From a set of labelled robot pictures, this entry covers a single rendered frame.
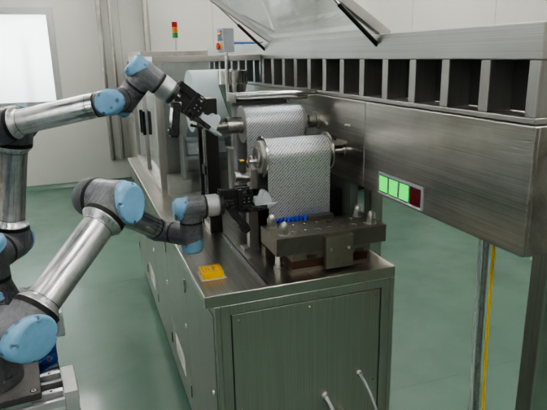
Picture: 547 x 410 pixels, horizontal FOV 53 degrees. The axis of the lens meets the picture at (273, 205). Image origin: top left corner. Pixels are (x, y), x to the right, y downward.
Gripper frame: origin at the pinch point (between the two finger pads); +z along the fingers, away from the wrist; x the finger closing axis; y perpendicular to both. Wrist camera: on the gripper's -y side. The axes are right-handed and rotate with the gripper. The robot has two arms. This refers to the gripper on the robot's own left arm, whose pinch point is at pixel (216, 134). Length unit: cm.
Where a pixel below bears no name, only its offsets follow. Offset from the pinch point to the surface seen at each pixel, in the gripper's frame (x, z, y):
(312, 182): -4.4, 38.0, 6.7
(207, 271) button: -16.0, 19.8, -38.0
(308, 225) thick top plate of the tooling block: -14.8, 41.2, -6.7
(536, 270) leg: -77, 69, 18
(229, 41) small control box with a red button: 53, -4, 37
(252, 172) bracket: 2.9, 19.9, -3.0
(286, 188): -4.4, 31.0, -0.5
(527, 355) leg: -77, 85, -1
